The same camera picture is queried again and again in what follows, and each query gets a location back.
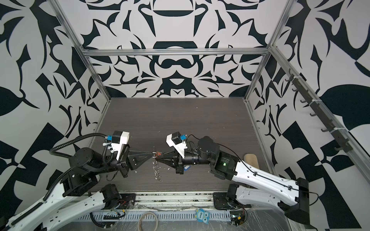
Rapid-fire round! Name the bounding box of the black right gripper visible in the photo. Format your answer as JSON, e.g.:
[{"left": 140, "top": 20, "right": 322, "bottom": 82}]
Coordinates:
[{"left": 160, "top": 146, "right": 217, "bottom": 174}]

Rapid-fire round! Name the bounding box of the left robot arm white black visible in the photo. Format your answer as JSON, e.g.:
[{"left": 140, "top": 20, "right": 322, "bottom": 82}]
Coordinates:
[{"left": 2, "top": 145, "right": 153, "bottom": 231}]

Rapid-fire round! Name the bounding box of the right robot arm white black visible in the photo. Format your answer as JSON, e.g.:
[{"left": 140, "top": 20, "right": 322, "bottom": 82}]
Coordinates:
[{"left": 155, "top": 136, "right": 312, "bottom": 225}]

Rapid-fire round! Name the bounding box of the blue owl toy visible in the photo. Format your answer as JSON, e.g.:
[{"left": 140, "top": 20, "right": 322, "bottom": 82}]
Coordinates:
[{"left": 195, "top": 208, "right": 210, "bottom": 224}]

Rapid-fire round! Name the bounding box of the beige sponge block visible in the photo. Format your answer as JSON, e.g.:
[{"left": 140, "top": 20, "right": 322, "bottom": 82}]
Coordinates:
[{"left": 243, "top": 154, "right": 259, "bottom": 169}]

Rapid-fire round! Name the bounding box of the green lit circuit board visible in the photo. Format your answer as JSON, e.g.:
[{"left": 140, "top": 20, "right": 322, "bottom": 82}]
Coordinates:
[{"left": 230, "top": 209, "right": 248, "bottom": 226}]

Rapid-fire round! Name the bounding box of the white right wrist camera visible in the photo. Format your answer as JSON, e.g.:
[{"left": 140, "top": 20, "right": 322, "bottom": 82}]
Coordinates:
[{"left": 166, "top": 132, "right": 188, "bottom": 158}]

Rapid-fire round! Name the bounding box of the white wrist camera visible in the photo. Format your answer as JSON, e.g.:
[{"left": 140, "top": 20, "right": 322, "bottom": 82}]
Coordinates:
[
  {"left": 166, "top": 132, "right": 188, "bottom": 158},
  {"left": 103, "top": 131, "right": 130, "bottom": 161}
]

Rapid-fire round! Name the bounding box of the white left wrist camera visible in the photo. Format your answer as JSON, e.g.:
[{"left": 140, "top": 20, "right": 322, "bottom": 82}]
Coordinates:
[{"left": 103, "top": 131, "right": 130, "bottom": 161}]

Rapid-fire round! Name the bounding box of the white slotted cable duct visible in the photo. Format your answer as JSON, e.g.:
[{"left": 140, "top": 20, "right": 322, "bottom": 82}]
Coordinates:
[{"left": 93, "top": 210, "right": 231, "bottom": 222}]

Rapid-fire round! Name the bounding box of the black corrugated cable conduit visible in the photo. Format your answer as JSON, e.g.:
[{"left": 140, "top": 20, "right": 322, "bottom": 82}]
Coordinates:
[{"left": 49, "top": 132, "right": 108, "bottom": 159}]

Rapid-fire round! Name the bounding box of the black wall hook rack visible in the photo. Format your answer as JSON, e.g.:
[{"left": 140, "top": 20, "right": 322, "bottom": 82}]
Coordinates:
[{"left": 286, "top": 69, "right": 354, "bottom": 153}]

